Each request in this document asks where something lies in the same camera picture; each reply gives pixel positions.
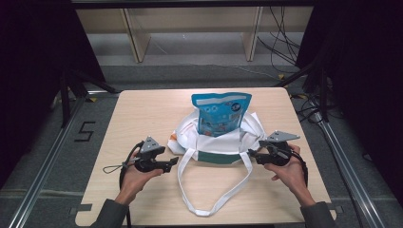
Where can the black curtain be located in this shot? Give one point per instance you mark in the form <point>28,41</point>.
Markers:
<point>31,79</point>
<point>364,79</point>

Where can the aluminium floor rail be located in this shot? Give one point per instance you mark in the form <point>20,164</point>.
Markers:
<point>348,164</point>
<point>47,158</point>

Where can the white tote bag coloured blobs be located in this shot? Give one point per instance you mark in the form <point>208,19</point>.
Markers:
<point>218,144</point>

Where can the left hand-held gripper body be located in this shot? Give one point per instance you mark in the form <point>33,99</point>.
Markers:
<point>149,156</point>

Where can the blue snack packet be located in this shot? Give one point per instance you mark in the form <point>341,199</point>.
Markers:
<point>220,114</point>

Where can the person's left hand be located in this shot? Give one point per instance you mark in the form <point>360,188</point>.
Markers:
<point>133,182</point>

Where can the light wooden shelf unit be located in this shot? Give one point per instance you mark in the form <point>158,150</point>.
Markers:
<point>190,19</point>

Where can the person's right hand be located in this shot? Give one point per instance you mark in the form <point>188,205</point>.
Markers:
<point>290,175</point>

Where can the yellow tape piece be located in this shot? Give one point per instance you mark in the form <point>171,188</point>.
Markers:
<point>92,99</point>
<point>281,76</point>

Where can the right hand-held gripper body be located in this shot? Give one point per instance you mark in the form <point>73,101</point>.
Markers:
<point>278,152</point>

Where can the black metal stand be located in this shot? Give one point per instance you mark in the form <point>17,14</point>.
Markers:
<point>66,101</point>
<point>322,95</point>

